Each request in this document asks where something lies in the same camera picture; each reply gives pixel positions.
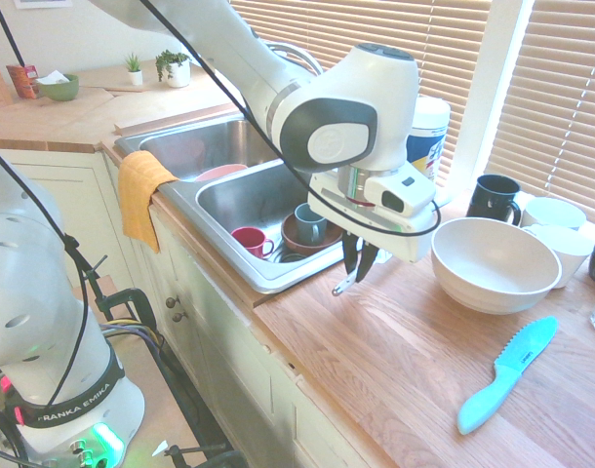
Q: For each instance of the large white bowl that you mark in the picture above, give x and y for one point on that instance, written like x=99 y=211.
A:
x=492 y=292

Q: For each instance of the round cabinet knob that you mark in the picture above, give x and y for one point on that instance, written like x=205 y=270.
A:
x=180 y=316
x=171 y=302

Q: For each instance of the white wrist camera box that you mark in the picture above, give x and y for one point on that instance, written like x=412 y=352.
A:
x=400 y=195

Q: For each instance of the black mug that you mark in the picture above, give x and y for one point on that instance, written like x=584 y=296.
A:
x=487 y=205

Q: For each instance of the green bowl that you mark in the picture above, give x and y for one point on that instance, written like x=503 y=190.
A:
x=58 y=90

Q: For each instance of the orange cardboard box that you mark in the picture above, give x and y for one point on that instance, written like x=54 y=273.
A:
x=22 y=83

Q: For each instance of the bushy potted plant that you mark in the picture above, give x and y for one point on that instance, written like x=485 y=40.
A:
x=178 y=73

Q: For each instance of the stainless steel double sink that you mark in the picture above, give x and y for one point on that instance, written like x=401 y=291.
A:
x=239 y=195

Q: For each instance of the small potted plant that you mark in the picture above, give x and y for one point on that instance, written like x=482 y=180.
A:
x=134 y=75

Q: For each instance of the orange dish towel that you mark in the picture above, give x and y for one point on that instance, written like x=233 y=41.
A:
x=139 y=205

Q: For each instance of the beige window blind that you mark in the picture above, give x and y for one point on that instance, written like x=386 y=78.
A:
x=448 y=49
x=561 y=97

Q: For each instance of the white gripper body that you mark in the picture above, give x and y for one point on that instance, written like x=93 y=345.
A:
x=409 y=239

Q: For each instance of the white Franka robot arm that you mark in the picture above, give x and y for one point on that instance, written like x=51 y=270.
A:
x=327 y=97

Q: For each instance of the red mug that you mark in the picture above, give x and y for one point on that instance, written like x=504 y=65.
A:
x=251 y=241

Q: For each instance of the teal serrated knife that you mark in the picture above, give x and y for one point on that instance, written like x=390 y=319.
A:
x=502 y=375

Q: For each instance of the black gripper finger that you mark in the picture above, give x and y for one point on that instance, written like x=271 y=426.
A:
x=367 y=261
x=350 y=256

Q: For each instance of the chrome gooseneck faucet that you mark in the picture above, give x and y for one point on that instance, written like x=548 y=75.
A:
x=307 y=58

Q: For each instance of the black metal clamp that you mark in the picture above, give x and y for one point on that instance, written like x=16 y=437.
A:
x=131 y=292

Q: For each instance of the pink bowl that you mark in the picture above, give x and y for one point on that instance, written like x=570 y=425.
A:
x=219 y=173

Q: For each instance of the white wipes canister blue label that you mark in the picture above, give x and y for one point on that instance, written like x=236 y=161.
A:
x=431 y=146

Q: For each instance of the grey mug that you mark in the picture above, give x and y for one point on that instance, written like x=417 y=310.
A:
x=305 y=229

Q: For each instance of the brown wooden bowl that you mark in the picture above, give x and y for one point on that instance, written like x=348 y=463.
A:
x=327 y=240

